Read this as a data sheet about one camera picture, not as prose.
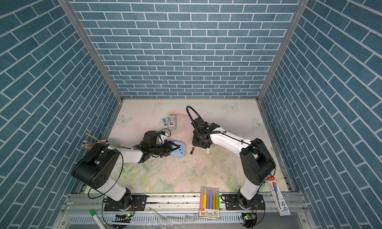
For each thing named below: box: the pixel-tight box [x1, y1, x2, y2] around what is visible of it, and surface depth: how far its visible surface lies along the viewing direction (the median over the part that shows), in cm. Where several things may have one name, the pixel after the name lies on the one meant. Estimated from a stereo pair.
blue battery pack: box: [161, 117, 169, 126], surface depth 107 cm
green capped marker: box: [89, 209, 106, 229], surface depth 71 cm
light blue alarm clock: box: [170, 140, 186, 158], surface depth 89 cm
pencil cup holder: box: [80, 132, 103, 150], surface depth 79 cm
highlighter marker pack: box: [198, 186, 220, 220], surface depth 75 cm
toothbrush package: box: [266, 175, 291, 217], surface depth 75 cm
